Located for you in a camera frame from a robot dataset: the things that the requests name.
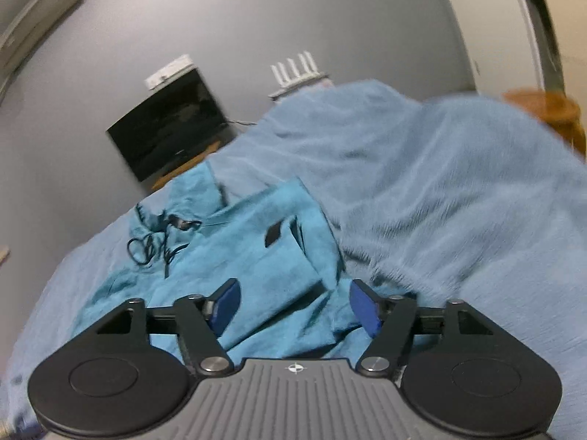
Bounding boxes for white box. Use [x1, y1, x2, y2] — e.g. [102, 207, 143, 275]
[144, 54, 196, 91]

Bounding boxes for black flat screen television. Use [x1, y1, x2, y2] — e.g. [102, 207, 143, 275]
[106, 68, 237, 183]

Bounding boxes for teal drawstring pants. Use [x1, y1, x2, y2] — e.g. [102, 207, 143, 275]
[69, 162, 416, 367]

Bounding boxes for blue fleece blanket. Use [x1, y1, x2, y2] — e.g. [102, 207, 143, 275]
[0, 80, 587, 440]

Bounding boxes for orange wooden stool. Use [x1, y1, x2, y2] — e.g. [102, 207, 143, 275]
[502, 87, 587, 157]

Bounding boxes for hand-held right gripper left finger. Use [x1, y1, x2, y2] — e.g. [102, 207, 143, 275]
[94, 278, 242, 375]

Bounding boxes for white router with antennas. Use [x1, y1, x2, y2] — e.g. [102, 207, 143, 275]
[268, 52, 332, 100]

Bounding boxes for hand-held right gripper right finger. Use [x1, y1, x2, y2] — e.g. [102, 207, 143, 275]
[349, 278, 498, 375]

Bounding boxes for wooden television stand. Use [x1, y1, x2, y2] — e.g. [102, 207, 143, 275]
[149, 140, 226, 193]

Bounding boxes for wall air conditioner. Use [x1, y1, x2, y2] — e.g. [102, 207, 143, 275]
[0, 0, 86, 102]

